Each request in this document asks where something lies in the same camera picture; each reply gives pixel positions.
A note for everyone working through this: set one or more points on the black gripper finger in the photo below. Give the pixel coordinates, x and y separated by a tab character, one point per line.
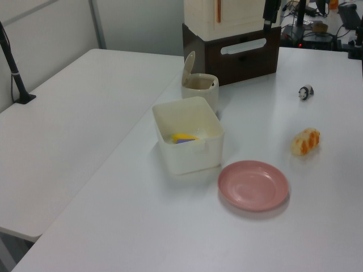
267	17
275	11

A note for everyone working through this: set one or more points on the cream desktop trash bin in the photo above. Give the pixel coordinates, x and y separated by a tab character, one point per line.
204	96

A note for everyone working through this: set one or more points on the black monitor stand pole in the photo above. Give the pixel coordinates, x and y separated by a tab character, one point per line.
301	14

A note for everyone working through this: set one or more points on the cream cabinet top unit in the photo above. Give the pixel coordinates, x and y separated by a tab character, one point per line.
241	17

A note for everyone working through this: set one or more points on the orange background object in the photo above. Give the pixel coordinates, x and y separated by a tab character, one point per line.
334	3

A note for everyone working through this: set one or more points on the dark brown drawer cabinet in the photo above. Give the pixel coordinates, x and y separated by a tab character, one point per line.
215	68

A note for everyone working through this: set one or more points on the black keyboard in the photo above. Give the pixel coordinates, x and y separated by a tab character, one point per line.
350	14

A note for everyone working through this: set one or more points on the black white panda figurine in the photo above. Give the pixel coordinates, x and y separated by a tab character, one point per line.
304	93

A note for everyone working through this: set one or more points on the black clamp stand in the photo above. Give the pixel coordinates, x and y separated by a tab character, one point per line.
354	51

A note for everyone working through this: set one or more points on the toy bread loaf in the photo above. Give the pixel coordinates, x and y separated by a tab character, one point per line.
304	141

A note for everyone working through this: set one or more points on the yellow toy banana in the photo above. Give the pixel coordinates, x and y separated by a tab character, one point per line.
181	136

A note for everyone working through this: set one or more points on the purple cube block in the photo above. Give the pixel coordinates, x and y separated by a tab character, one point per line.
185	141

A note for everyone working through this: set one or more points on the cream plastic storage box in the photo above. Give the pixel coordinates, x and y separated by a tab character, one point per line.
190	158

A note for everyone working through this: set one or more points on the pink plastic plate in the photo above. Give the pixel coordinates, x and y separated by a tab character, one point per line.
253	185

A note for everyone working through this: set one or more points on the black camera stand pole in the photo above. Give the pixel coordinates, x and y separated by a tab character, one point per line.
17	79

